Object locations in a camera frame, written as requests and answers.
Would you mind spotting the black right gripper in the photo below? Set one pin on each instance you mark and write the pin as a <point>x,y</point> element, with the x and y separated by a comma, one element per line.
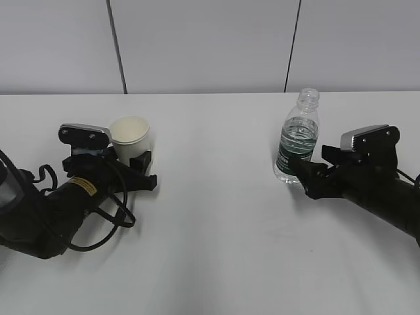
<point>346,173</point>

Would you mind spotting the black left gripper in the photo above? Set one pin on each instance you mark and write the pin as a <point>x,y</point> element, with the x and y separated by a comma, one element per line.
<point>105,172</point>

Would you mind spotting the white paper cup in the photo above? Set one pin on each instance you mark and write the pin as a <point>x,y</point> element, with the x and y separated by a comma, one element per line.
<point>130,137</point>

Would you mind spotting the clear water bottle green label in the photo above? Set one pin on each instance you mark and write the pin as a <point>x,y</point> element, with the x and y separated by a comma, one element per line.
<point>299,134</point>

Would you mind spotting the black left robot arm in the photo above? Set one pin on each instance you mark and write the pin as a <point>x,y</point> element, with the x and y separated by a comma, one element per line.
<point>42,223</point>

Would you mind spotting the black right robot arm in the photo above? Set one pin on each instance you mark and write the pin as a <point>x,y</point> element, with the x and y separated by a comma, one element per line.
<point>396,202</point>

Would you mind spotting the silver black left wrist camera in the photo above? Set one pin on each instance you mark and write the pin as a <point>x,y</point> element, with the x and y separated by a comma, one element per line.
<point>85,139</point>

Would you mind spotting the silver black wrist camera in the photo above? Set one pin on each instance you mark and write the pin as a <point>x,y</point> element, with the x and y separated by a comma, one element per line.
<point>85,139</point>
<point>377,141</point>

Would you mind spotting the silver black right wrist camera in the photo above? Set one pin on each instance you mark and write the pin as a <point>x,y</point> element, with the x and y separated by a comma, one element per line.
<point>377,141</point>

